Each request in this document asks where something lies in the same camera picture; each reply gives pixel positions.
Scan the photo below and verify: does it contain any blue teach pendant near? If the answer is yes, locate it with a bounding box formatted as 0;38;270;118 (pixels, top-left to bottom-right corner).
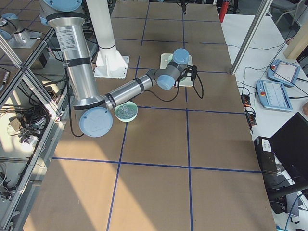
256;80;293;112

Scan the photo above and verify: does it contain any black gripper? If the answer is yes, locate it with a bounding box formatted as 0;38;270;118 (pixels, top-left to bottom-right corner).
178;0;187;14

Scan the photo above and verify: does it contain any aluminium frame post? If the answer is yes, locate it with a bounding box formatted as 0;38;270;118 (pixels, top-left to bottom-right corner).
231;0;273;75

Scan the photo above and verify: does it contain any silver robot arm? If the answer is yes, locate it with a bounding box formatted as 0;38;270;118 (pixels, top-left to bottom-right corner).
40;0;189;138

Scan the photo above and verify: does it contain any blue teach pendant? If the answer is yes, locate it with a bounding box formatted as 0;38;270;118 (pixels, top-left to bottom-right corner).
256;80;293;112
267;59;300;87

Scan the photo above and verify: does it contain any black box with labels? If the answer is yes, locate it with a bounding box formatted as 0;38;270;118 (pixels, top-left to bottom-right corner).
254;136;277;174

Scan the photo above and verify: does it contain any pale green serving tray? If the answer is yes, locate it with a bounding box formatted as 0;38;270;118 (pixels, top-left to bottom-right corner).
160;53;193;87

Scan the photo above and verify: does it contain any red cylinder tube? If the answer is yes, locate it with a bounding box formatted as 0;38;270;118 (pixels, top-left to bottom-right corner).
219;0;229;23

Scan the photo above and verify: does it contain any blue teach pendant far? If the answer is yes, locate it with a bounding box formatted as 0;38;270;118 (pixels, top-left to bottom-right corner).
267;59;300;87

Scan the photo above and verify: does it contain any black laptop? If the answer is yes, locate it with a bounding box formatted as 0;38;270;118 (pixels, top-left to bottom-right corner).
269;112;308;181

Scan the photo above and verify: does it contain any green bowl with ice cubes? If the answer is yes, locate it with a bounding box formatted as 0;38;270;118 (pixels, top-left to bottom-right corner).
115;101;138;123

